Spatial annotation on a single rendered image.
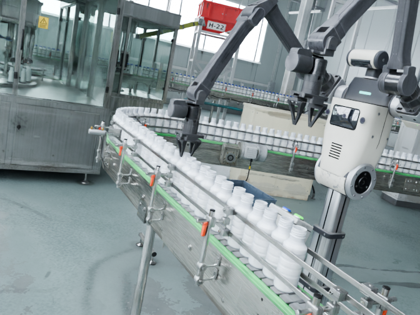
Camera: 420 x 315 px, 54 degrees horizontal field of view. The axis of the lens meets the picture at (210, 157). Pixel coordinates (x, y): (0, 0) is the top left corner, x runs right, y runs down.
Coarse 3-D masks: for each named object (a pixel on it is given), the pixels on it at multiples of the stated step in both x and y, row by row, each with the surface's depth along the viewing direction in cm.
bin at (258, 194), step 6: (228, 180) 225; (234, 180) 227; (240, 180) 228; (234, 186) 228; (240, 186) 230; (246, 186) 227; (252, 186) 222; (246, 192) 226; (252, 192) 221; (258, 192) 217; (264, 192) 212; (258, 198) 216; (264, 198) 212; (270, 198) 208; (252, 204) 198; (162, 246) 187
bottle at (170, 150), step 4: (168, 148) 171; (172, 148) 170; (176, 148) 172; (168, 152) 170; (172, 152) 170; (164, 156) 170; (168, 156) 170; (172, 156) 170; (168, 160) 170; (164, 164) 171; (164, 168) 171; (164, 172) 171; (160, 180) 172; (164, 180) 171; (164, 184) 172
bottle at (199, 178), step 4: (200, 168) 146; (204, 168) 145; (208, 168) 145; (200, 172) 146; (204, 172) 145; (196, 176) 147; (200, 176) 146; (204, 176) 145; (196, 180) 146; (200, 180) 145; (196, 188) 146; (192, 192) 148; (196, 192) 146; (192, 196) 147; (196, 196) 146; (196, 200) 146; (192, 204) 147; (192, 208) 147
